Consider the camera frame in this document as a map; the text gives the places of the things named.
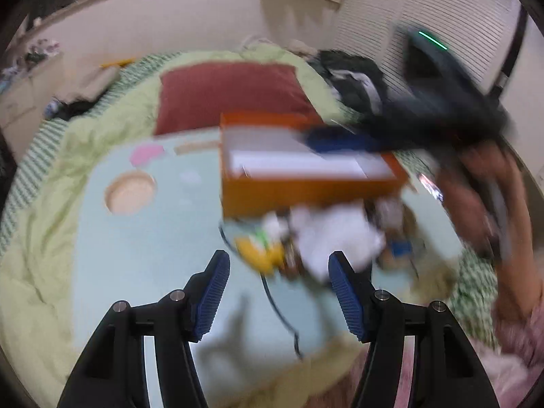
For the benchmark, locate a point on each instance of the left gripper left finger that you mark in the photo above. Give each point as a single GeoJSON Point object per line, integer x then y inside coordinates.
{"type": "Point", "coordinates": [206, 291]}

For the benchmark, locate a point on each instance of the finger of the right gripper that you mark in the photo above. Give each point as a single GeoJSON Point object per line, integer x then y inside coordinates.
{"type": "Point", "coordinates": [327, 139]}

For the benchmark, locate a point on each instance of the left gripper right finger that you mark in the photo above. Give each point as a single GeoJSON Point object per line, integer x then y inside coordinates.
{"type": "Point", "coordinates": [353, 291]}

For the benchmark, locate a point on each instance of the orange cardboard box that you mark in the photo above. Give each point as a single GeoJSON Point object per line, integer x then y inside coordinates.
{"type": "Point", "coordinates": [265, 166]}

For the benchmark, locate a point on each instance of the white sock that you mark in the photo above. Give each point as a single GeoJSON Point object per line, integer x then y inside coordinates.
{"type": "Point", "coordinates": [341, 228]}

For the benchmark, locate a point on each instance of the yellow small toy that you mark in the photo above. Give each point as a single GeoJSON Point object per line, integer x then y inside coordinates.
{"type": "Point", "coordinates": [264, 258]}

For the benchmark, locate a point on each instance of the brown plush with blue patch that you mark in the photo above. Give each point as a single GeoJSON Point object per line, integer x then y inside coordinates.
{"type": "Point", "coordinates": [404, 245]}

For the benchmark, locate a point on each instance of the person's right hand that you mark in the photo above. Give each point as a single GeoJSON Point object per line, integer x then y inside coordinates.
{"type": "Point", "coordinates": [519, 283]}

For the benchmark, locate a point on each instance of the dark clothes pile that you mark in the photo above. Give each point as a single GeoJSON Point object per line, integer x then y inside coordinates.
{"type": "Point", "coordinates": [356, 81]}

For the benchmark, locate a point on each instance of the mint green lap table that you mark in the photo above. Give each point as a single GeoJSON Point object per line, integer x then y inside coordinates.
{"type": "Point", "coordinates": [274, 332]}

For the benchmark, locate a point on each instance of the dark red pillow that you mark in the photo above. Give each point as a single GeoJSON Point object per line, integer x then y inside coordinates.
{"type": "Point", "coordinates": [196, 96]}

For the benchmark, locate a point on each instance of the light green duvet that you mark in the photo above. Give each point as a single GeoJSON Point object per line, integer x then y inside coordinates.
{"type": "Point", "coordinates": [46, 242]}

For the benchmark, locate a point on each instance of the cream dresser with drawers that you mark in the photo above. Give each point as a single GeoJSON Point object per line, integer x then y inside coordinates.
{"type": "Point", "coordinates": [24, 102]}

